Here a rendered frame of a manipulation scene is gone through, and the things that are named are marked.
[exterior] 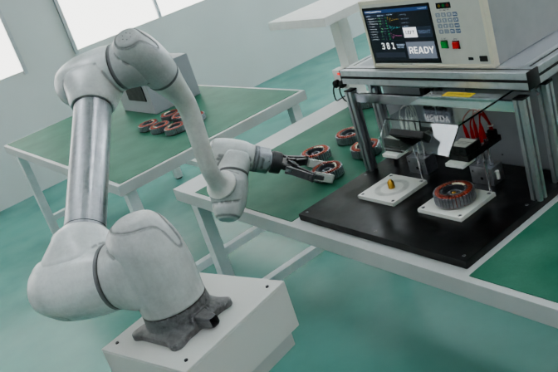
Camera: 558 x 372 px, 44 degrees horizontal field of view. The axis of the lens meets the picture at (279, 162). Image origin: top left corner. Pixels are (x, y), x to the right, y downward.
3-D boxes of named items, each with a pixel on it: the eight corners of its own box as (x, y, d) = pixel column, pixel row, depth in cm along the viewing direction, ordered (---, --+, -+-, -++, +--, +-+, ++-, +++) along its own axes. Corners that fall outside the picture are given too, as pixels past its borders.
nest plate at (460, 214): (461, 222, 178) (460, 217, 177) (418, 212, 190) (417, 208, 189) (496, 195, 185) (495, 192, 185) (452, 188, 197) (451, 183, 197)
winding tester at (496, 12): (495, 68, 173) (479, -12, 166) (374, 67, 208) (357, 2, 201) (578, 17, 192) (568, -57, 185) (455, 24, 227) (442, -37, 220)
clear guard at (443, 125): (448, 158, 159) (443, 134, 157) (375, 148, 178) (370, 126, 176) (529, 103, 175) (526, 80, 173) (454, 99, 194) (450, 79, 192)
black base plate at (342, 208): (467, 269, 161) (465, 261, 161) (300, 220, 213) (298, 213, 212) (575, 180, 185) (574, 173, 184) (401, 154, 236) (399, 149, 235)
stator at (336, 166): (315, 187, 232) (313, 177, 231) (310, 175, 242) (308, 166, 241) (347, 176, 232) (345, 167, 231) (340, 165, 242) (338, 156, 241)
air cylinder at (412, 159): (428, 175, 210) (423, 159, 208) (409, 172, 216) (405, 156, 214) (438, 168, 212) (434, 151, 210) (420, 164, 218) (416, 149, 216)
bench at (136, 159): (176, 327, 322) (117, 186, 297) (50, 244, 470) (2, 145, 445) (342, 216, 376) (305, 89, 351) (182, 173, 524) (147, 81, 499)
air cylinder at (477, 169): (494, 186, 190) (490, 168, 188) (472, 183, 196) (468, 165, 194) (505, 178, 193) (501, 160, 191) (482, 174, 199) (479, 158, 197)
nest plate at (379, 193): (394, 207, 197) (393, 203, 197) (358, 198, 209) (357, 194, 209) (428, 183, 204) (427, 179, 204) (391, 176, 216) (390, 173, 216)
